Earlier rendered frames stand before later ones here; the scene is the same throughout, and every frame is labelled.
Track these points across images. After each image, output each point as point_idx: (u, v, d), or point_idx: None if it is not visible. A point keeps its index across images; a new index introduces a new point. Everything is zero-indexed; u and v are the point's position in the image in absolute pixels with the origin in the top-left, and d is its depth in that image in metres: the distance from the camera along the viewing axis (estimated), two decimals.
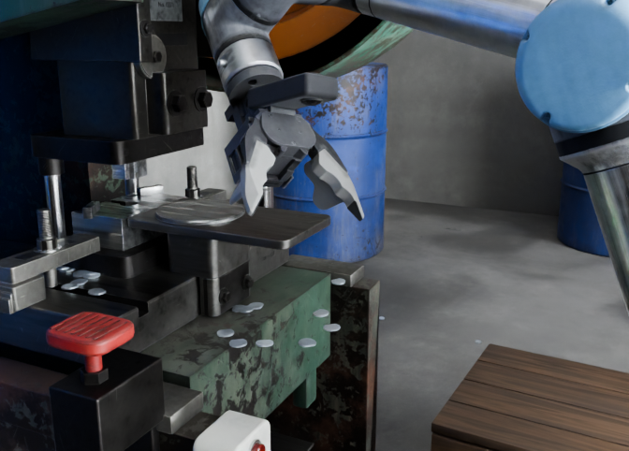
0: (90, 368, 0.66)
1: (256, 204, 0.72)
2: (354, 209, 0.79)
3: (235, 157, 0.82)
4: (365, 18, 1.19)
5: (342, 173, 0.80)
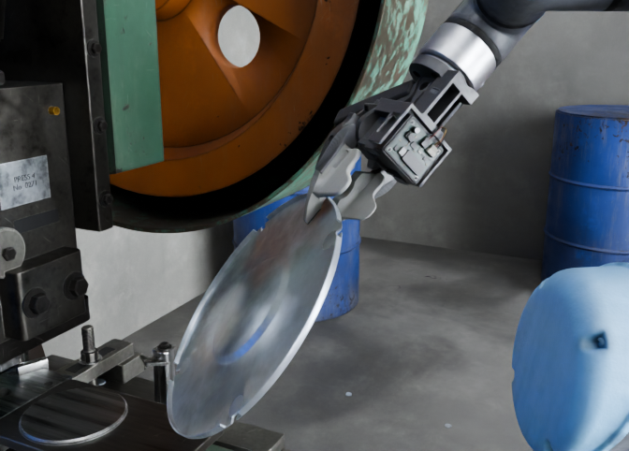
0: None
1: None
2: (314, 212, 0.74)
3: (431, 160, 0.72)
4: None
5: (323, 171, 0.74)
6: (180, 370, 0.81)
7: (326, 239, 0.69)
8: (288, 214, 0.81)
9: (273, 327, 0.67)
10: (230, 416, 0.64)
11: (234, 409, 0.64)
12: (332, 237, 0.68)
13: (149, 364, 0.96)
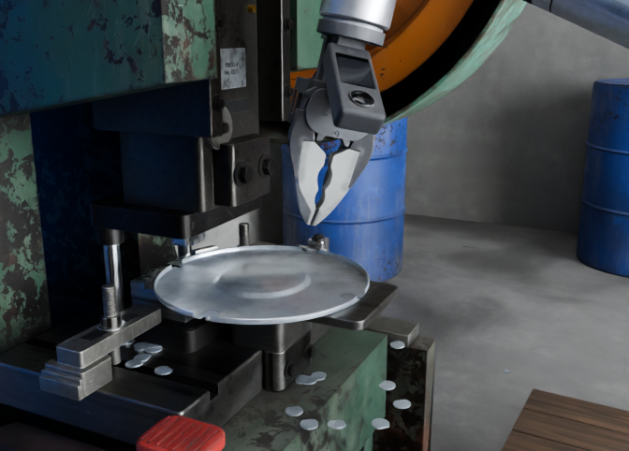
0: None
1: (313, 209, 0.75)
2: (314, 212, 0.75)
3: (298, 95, 0.77)
4: None
5: (343, 182, 0.74)
6: (181, 267, 1.01)
7: (346, 293, 0.91)
8: (331, 262, 1.03)
9: (271, 301, 0.88)
10: (201, 314, 0.84)
11: (207, 313, 0.84)
12: (351, 296, 0.90)
13: (309, 250, 1.07)
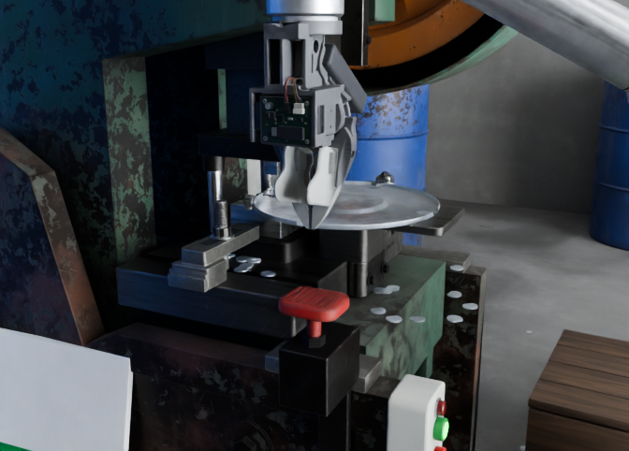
0: (314, 333, 0.77)
1: (311, 212, 0.74)
2: (313, 213, 0.74)
3: (317, 111, 0.65)
4: None
5: (299, 175, 0.75)
6: None
7: (370, 188, 1.20)
8: None
9: (392, 201, 1.11)
10: (428, 213, 1.03)
11: (425, 212, 1.04)
12: (375, 187, 1.21)
13: (378, 183, 1.21)
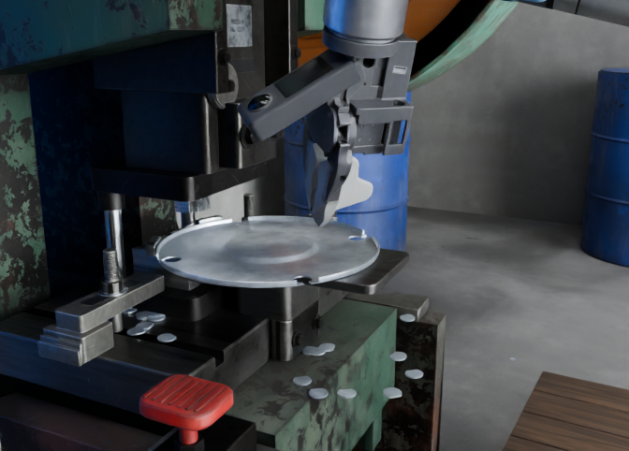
0: (186, 439, 0.60)
1: None
2: (317, 213, 0.75)
3: None
4: None
5: (322, 193, 0.71)
6: None
7: None
8: (255, 281, 0.80)
9: (223, 240, 0.96)
10: (245, 222, 1.04)
11: (243, 223, 1.04)
12: None
13: None
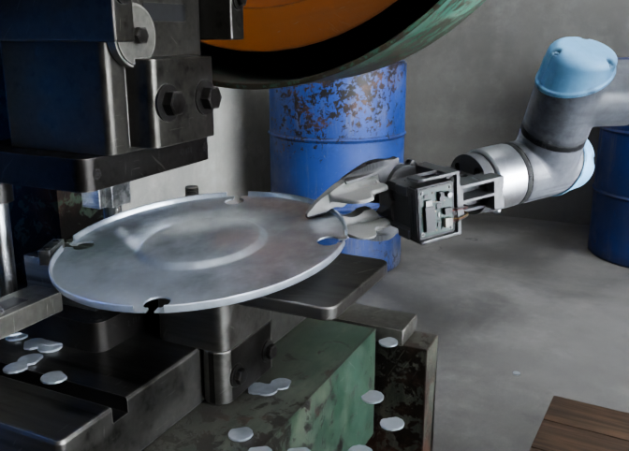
0: None
1: None
2: (317, 213, 0.74)
3: (439, 232, 0.75)
4: (360, 30, 0.96)
5: (343, 186, 0.76)
6: None
7: None
8: (307, 263, 0.63)
9: (126, 263, 0.66)
10: None
11: None
12: None
13: None
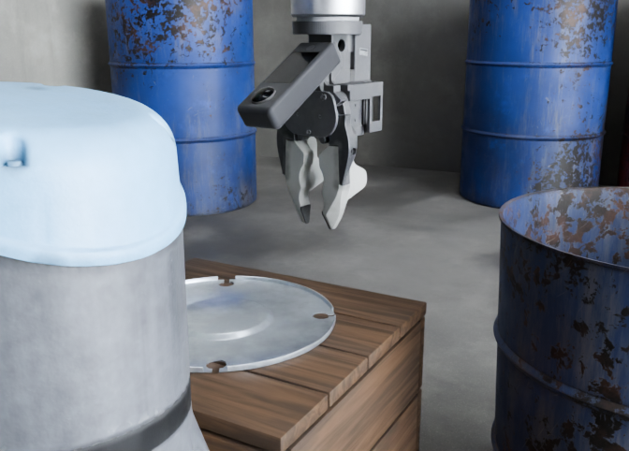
0: None
1: (309, 208, 0.76)
2: (327, 215, 0.74)
3: None
4: None
5: (333, 181, 0.71)
6: None
7: None
8: None
9: (189, 301, 0.94)
10: None
11: None
12: None
13: None
